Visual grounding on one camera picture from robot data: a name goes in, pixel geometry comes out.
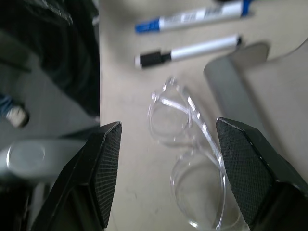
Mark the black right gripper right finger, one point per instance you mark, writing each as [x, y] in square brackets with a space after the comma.
[260, 183]

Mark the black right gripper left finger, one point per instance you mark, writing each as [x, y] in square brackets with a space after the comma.
[81, 183]

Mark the clear plastic glasses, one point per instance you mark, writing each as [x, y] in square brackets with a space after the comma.
[193, 106]

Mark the grey glasses case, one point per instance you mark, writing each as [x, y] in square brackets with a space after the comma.
[223, 79]

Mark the silver robot body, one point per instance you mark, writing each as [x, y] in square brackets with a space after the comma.
[36, 154]

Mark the person's grey shoe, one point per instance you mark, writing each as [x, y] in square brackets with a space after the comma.
[17, 116]

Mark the person's blue jeans leg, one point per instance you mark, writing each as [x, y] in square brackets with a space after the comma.
[4, 104]

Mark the black bulky object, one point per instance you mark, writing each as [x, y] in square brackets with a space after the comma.
[67, 60]

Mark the black whiteboard marker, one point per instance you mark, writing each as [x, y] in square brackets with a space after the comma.
[197, 49]

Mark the white plate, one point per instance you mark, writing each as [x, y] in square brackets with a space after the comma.
[296, 36]

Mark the blue whiteboard marker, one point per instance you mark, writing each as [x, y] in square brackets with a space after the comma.
[192, 17]

